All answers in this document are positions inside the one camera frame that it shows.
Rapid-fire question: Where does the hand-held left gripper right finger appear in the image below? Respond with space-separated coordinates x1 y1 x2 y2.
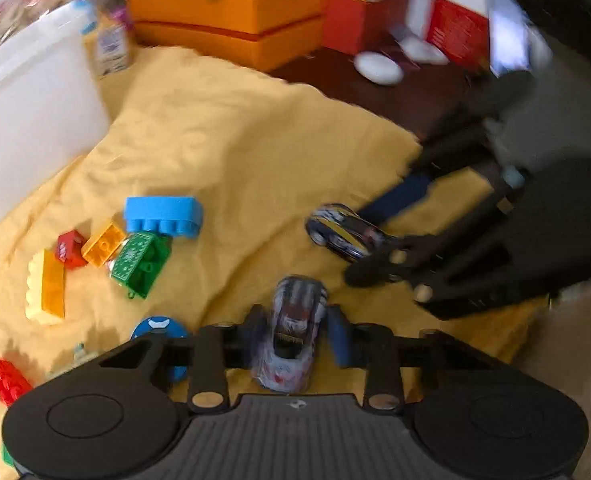
325 304 499 412

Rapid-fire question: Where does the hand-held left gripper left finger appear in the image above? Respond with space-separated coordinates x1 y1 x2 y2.
95 305 272 413

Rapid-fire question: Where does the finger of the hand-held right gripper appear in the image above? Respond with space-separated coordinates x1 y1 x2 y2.
344 195 551 322
358 72 533 223

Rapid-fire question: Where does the silver toy car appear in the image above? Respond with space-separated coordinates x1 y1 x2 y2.
249 275 327 393

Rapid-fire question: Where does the dark blue toy car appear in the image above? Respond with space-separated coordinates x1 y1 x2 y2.
305 203 401 263

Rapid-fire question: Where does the translucent plastic container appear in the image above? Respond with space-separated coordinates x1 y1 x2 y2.
0 2 112 247

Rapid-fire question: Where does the blue round toy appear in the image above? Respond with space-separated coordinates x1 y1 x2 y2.
130 316 191 383

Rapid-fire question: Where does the white oval object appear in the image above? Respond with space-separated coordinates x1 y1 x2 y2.
400 37 449 66
354 52 404 84

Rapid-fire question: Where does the green building brick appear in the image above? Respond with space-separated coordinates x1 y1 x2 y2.
109 232 172 301

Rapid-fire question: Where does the large blue building brick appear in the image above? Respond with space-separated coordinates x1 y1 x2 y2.
124 196 205 239

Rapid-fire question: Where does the yellow cloth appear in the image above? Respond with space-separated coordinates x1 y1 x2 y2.
0 47 536 480

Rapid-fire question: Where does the red printed box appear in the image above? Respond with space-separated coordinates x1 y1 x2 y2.
427 0 491 72

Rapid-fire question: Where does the orange building brick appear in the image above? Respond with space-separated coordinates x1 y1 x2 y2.
81 221 127 268

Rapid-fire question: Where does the bright rectangular screen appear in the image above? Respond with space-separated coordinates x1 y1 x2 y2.
486 0 551 78

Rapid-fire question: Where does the small red building brick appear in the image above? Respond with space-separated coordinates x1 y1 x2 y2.
56 230 89 270

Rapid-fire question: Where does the yellow building brick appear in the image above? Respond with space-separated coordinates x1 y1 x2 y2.
25 249 67 326

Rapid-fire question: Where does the orange box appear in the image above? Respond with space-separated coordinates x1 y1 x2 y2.
126 0 326 74

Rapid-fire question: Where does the red studded building brick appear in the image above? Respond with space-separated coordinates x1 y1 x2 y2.
0 357 34 408

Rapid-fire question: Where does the small white blue carton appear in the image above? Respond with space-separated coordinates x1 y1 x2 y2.
94 14 130 80

